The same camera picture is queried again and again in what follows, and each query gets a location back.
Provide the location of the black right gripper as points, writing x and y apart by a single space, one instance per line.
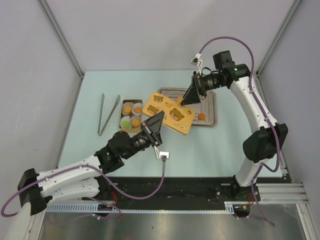
192 95

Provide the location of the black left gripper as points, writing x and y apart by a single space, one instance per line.
151 127

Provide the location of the small steel tin lid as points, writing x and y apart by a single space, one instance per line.
176 117

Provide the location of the gold cookie tin box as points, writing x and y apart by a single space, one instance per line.
132 116

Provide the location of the green sandwich cookie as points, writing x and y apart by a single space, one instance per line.
125 124

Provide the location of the steel tongs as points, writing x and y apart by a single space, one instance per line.
103 118

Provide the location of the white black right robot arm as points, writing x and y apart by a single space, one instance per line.
262 148

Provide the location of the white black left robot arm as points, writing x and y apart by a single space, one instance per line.
88 177

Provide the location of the white paper cupcake liner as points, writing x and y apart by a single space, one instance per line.
138 104
125 118
126 104

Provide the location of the orange chocolate chip cookie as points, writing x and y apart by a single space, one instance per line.
201 117

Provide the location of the large steel baking tray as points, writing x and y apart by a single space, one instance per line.
207 105

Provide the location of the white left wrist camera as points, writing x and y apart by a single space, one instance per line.
161 155

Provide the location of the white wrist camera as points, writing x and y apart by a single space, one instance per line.
161 155
197 61

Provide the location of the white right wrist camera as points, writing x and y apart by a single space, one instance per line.
197 61

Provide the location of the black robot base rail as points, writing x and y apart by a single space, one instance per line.
174 193

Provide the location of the aluminium frame post right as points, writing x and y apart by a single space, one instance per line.
295 6

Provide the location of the aluminium frame post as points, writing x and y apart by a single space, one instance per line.
48 13
295 6

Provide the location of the aluminium frame post left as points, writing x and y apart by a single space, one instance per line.
48 13

